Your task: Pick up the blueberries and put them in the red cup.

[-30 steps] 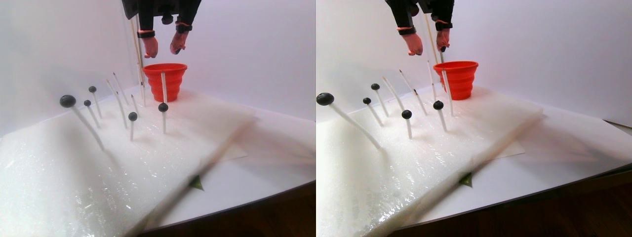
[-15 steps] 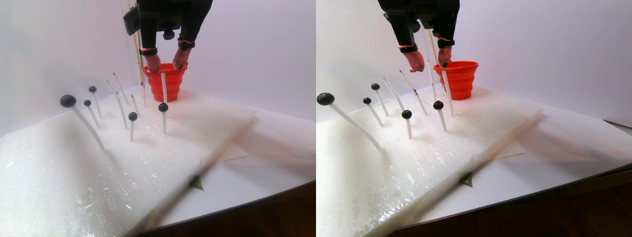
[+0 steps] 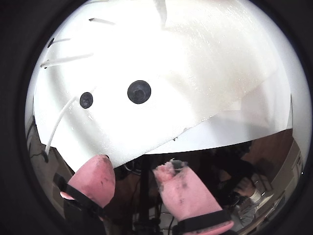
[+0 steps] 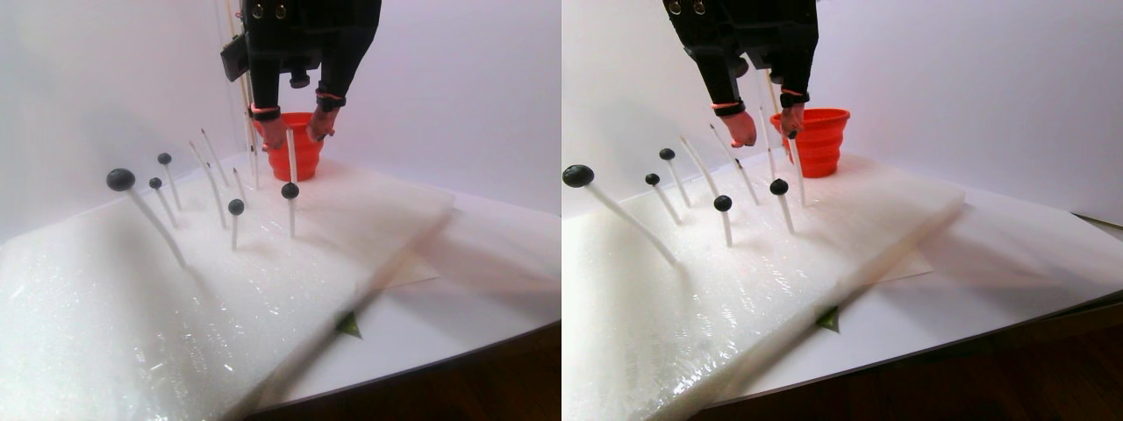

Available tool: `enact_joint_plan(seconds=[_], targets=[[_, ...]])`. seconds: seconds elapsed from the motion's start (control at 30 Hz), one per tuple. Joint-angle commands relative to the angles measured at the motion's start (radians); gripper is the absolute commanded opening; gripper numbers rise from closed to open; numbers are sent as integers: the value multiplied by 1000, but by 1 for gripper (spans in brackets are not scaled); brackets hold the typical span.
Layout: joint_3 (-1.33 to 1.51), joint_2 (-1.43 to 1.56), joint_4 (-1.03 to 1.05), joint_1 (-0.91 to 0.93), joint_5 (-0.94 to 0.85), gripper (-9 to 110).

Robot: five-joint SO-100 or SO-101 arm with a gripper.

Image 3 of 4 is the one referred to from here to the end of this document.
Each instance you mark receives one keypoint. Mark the pink-tipped gripper finger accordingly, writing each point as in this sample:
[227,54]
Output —
[188,195]
[95,181]

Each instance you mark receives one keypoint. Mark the black tripod stand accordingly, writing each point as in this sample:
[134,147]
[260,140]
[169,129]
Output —
[145,195]

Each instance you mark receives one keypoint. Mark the seated person grey trousers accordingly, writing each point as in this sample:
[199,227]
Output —
[247,210]

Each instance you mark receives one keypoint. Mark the white foam board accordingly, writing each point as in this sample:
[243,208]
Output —
[183,73]

